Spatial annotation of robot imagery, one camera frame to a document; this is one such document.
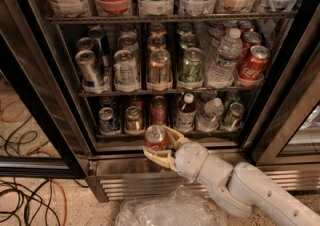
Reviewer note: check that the open fridge glass door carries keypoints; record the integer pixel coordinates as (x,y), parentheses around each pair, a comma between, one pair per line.
(36,146)

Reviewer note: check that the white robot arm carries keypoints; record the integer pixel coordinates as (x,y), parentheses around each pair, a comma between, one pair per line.
(236,189)

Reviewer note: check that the copper can middle shelf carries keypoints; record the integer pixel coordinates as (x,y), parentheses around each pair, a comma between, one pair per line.
(159,73)

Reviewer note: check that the green can middle shelf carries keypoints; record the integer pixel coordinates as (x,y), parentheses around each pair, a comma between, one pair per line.
(190,69)

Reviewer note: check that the blue can bottom shelf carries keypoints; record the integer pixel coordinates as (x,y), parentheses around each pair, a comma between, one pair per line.
(108,122)

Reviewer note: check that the water bottle middle shelf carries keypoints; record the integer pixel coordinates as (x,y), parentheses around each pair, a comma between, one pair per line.
(224,60)

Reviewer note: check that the silver slim can middle shelf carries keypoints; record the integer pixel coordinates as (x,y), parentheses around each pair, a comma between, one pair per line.
(92,76)

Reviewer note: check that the red coke can bottom shelf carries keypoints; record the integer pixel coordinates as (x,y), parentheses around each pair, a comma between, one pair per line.
(156,138)

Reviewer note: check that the blue slim can middle shelf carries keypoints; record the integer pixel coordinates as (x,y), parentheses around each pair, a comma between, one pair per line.
(99,35)

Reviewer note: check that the red coke can shelf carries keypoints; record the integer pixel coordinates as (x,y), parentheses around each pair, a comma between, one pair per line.
(254,63)
(156,138)

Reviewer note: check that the red coke can middle shelf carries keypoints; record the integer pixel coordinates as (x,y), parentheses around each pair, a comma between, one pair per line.
(254,63)

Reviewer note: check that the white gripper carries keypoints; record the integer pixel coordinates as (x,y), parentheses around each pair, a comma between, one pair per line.
(190,158)

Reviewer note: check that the dark juice bottle white cap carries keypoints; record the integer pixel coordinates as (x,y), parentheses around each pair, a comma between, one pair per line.
(185,113)

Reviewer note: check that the white can middle shelf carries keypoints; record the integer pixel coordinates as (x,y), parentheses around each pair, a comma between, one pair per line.
(126,74)

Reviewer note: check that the green can bottom shelf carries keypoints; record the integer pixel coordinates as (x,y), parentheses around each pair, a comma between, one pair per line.
(233,117)

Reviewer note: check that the clear water bottle bottom shelf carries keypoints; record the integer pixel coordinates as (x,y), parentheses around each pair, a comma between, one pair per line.
(207,119)

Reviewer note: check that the stainless steel glass-door fridge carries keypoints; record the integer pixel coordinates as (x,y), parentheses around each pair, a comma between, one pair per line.
(37,58)

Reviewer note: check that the clear plastic bag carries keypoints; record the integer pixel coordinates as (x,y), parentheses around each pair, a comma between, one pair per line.
(181,207)

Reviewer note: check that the gold can bottom shelf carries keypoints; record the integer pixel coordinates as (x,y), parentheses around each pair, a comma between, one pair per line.
(133,120)

